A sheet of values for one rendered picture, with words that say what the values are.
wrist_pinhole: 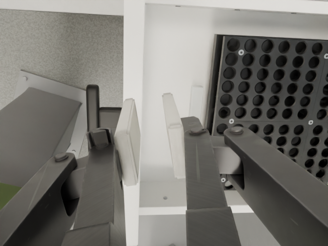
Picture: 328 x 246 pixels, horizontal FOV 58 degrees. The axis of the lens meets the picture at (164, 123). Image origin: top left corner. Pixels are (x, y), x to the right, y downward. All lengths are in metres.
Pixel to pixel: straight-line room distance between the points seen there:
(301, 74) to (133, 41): 0.18
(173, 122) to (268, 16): 0.26
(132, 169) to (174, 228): 1.38
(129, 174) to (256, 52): 0.21
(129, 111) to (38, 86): 1.09
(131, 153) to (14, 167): 0.59
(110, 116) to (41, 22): 0.96
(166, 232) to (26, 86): 0.92
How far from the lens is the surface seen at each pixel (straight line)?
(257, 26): 0.39
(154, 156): 0.40
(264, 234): 0.81
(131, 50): 0.27
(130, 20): 0.26
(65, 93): 1.25
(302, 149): 0.38
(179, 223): 1.52
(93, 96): 0.29
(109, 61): 1.21
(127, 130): 0.15
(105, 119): 0.30
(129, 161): 0.15
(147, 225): 1.51
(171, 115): 0.16
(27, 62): 1.27
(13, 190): 0.53
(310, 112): 0.37
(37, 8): 0.45
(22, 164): 0.75
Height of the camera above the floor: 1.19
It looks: 69 degrees down
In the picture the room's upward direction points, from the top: 163 degrees clockwise
